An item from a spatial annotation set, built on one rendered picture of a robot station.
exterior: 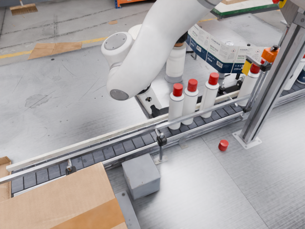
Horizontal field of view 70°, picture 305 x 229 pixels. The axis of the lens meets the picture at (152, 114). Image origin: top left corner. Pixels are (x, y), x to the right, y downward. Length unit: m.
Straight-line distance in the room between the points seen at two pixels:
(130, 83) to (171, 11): 0.17
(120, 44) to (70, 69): 0.82
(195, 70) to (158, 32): 0.73
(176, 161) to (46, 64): 0.95
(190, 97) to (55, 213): 0.54
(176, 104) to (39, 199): 0.50
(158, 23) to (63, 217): 0.42
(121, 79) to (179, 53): 0.54
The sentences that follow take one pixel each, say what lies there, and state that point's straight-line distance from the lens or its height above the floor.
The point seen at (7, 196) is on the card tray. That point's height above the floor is 0.83.
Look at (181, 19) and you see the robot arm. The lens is 0.46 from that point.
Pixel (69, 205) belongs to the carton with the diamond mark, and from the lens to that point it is 0.49.
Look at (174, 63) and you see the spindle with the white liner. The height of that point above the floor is 0.99.
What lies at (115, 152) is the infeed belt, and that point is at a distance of 0.82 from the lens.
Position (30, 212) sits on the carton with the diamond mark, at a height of 1.12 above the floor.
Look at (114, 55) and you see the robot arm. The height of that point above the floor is 1.27.
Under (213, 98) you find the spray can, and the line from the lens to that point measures 0.87.
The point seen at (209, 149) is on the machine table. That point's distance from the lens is 0.91.
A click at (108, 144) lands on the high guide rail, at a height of 0.96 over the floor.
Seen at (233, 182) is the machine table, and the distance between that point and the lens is 0.86.
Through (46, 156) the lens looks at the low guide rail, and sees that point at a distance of 0.84.
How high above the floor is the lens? 1.56
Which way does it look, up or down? 47 degrees down
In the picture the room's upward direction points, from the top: straight up
